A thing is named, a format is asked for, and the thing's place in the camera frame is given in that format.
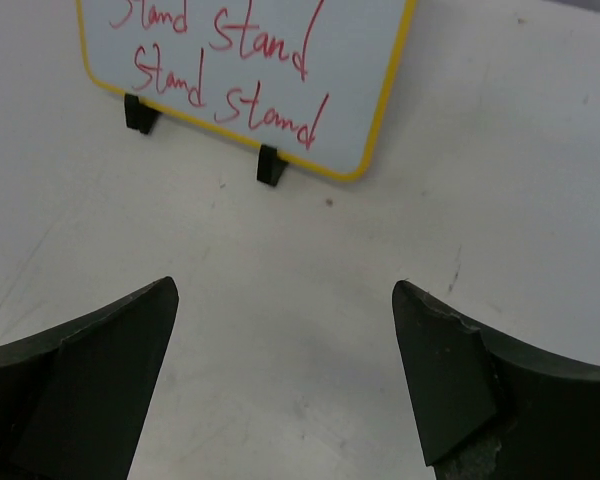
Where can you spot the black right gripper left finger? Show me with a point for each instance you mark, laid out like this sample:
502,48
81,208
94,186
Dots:
74,398

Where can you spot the black metal whiteboard stand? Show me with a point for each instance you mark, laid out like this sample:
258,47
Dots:
142,118

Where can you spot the yellow framed whiteboard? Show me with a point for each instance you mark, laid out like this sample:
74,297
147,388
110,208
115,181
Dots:
309,79

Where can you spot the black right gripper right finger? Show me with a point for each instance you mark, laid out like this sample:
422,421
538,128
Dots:
489,406

